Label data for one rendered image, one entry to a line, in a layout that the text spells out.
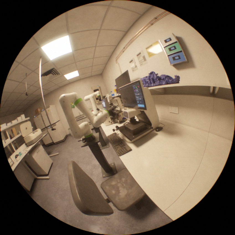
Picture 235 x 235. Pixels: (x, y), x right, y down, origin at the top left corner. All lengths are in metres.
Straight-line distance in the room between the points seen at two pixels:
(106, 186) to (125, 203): 0.27
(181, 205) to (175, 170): 0.26
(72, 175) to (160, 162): 0.57
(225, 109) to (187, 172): 0.70
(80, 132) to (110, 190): 0.69
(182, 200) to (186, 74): 1.15
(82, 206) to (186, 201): 0.50
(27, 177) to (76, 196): 2.66
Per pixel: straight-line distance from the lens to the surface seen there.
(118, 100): 1.47
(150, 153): 0.66
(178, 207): 0.54
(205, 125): 1.03
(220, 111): 0.98
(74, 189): 0.40
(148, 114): 0.82
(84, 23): 1.67
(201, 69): 1.08
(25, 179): 2.93
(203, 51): 1.13
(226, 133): 1.09
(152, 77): 0.95
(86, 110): 0.84
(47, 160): 2.74
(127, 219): 1.28
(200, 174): 0.65
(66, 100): 0.80
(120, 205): 0.79
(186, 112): 1.02
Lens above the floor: 1.25
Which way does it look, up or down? 17 degrees down
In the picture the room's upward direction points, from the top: 16 degrees counter-clockwise
